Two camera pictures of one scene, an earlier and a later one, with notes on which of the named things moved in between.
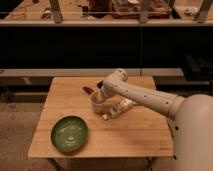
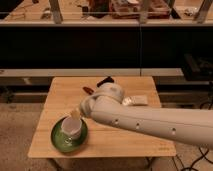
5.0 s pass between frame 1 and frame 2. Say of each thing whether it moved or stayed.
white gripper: moved
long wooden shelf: stayed
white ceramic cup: moved
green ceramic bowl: stayed
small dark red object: stayed
